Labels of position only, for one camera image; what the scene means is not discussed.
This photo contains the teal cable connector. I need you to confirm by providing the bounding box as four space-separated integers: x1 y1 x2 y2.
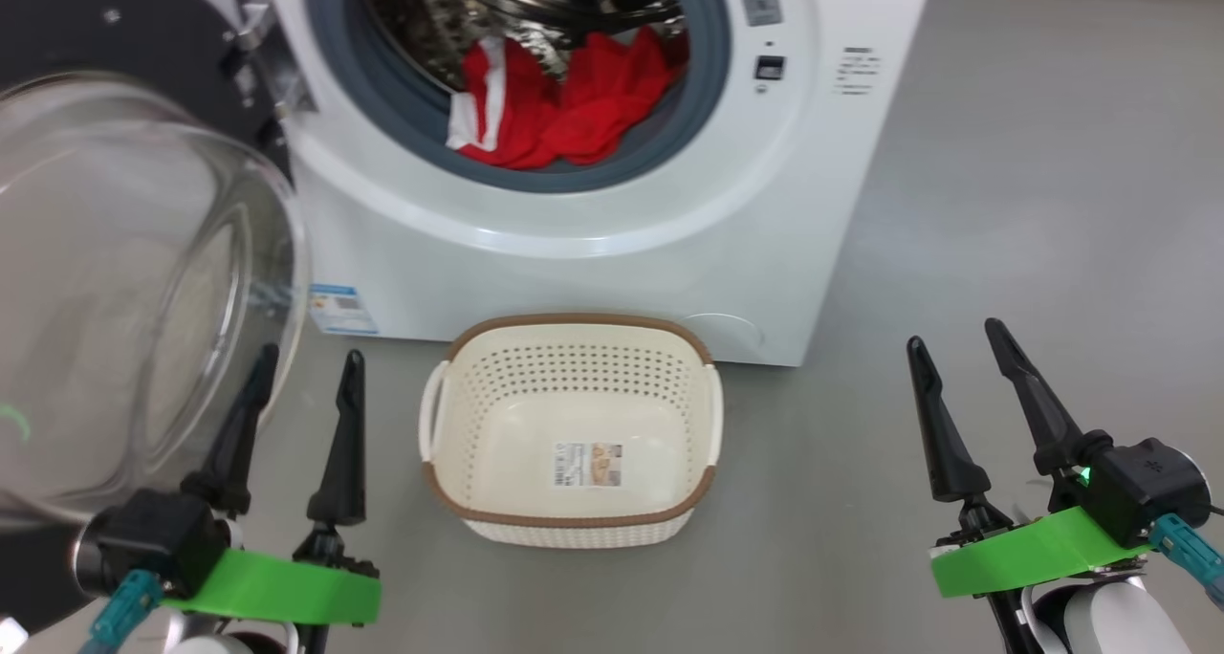
1147 513 1224 607
81 570 164 654

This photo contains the blue energy label sticker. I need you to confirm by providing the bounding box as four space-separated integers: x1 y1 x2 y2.
308 284 380 337

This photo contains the paper product label sticker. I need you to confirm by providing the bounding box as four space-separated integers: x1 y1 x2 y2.
552 441 623 489

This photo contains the teal right cable connector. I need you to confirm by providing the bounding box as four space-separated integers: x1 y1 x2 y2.
1147 513 1224 607

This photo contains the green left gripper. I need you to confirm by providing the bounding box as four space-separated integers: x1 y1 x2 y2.
163 343 382 626

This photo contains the red garment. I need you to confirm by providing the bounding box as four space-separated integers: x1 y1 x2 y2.
446 26 689 170

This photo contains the teal left cable connector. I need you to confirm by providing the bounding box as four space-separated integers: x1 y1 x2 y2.
81 570 164 654

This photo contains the white front-load washing machine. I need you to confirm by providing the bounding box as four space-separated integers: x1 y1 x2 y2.
172 0 938 368

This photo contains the round drain filter cover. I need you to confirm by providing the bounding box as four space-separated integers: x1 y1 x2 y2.
674 312 766 354

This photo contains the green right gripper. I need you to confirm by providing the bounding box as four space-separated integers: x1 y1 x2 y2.
907 317 1153 600

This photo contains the black round glass washer door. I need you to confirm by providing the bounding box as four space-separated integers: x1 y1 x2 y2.
0 0 312 636

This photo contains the cream perforated basket brown rim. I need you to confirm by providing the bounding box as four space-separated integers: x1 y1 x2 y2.
418 314 724 550

